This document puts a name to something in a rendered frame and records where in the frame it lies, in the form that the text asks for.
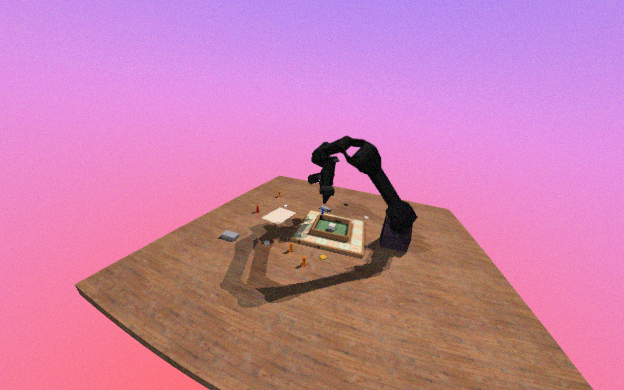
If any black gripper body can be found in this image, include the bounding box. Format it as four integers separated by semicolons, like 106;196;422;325
319;169;335;196

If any cream rectangular card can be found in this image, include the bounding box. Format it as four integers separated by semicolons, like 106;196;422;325
262;208;295;225

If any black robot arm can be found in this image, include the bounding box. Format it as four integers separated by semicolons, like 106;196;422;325
311;135;418;234

